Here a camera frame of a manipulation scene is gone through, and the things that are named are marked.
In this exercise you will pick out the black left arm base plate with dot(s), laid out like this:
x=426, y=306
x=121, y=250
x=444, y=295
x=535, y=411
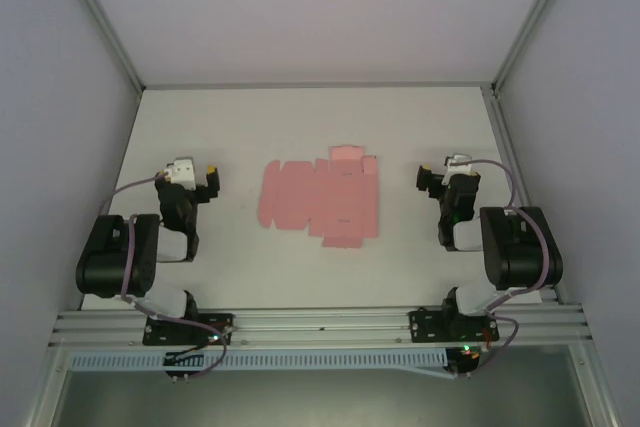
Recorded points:
x=160, y=334

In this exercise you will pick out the black controller board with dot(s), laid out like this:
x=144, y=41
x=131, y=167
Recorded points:
x=460, y=366
x=173, y=373

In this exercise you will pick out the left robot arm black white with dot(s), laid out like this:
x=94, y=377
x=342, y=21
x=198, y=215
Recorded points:
x=115, y=257

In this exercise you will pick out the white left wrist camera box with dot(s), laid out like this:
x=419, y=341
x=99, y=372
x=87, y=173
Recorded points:
x=181, y=172

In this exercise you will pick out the aluminium mounting rail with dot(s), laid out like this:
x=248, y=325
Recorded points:
x=320, y=319

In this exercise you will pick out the pink paper box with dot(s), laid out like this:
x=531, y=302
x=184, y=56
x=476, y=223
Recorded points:
x=320, y=197

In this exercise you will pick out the aluminium lower frame bar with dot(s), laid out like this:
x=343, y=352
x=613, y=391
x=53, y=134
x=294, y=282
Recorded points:
x=592, y=387
x=47, y=387

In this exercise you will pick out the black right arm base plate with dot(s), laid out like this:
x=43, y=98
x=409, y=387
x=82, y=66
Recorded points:
x=425, y=327

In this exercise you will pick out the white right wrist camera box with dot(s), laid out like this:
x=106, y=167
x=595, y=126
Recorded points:
x=457, y=162

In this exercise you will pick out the black left controller board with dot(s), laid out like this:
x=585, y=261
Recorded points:
x=173, y=373

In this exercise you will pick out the aluminium frame post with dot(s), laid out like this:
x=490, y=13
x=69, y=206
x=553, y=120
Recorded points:
x=534, y=17
x=102, y=17

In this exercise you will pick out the black right controller board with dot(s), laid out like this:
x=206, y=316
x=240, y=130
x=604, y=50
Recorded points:
x=460, y=366

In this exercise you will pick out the aluminium frame crossbar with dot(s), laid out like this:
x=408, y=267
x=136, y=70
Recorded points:
x=320, y=85

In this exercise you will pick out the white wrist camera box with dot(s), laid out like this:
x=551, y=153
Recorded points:
x=181, y=172
x=457, y=162

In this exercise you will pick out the aluminium table side rail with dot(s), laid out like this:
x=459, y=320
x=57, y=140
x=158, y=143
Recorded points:
x=501, y=147

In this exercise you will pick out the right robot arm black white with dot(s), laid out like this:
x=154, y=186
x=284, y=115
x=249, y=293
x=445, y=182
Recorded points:
x=520, y=247

